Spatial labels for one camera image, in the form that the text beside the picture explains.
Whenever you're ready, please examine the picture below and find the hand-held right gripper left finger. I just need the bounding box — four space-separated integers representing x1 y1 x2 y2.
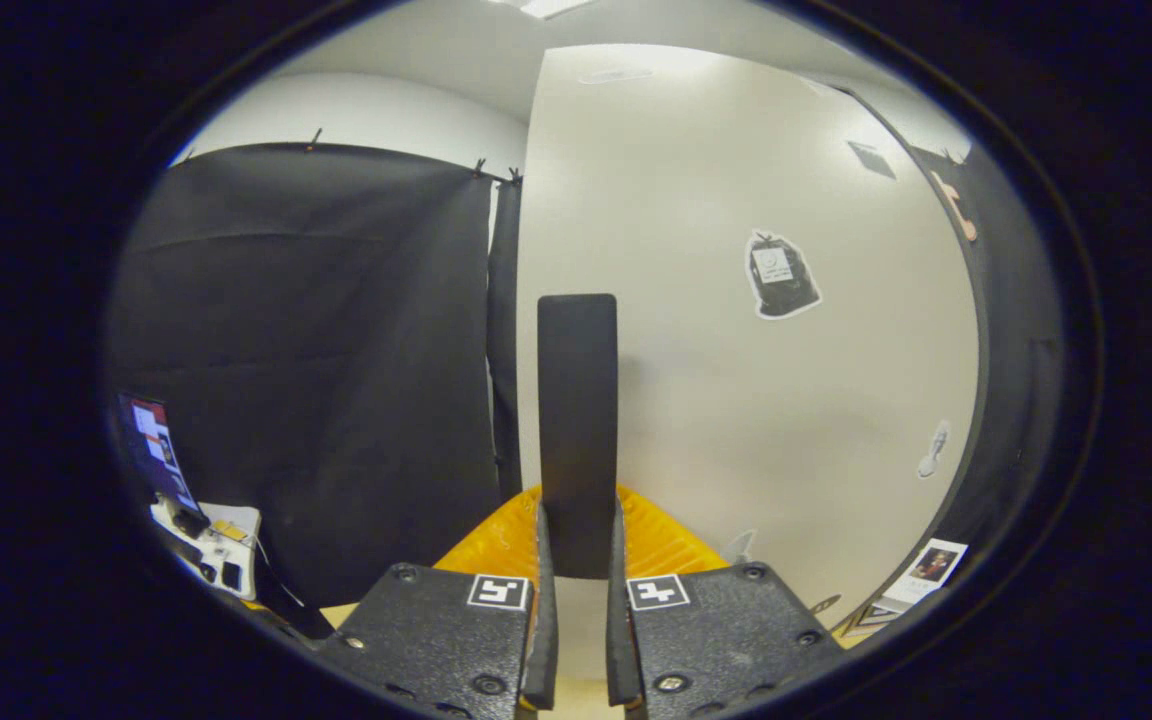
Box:
316 487 559 716

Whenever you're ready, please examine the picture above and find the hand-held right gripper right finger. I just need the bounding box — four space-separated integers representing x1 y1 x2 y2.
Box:
604 485 847 719

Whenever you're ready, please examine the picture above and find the black cabinet door handle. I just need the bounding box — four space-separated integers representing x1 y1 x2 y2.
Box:
537 293 619 581

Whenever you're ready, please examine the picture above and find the grey cabinet door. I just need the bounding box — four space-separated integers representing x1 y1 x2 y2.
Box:
514 43 992 681

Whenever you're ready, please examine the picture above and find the white plastic device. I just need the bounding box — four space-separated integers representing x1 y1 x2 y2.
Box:
149 497 263 601

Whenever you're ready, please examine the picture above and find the black backdrop cloth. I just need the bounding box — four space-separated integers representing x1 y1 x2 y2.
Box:
106 140 1067 641

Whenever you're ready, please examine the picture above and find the computer monitor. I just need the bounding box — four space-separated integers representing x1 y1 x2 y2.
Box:
119 393 199 511

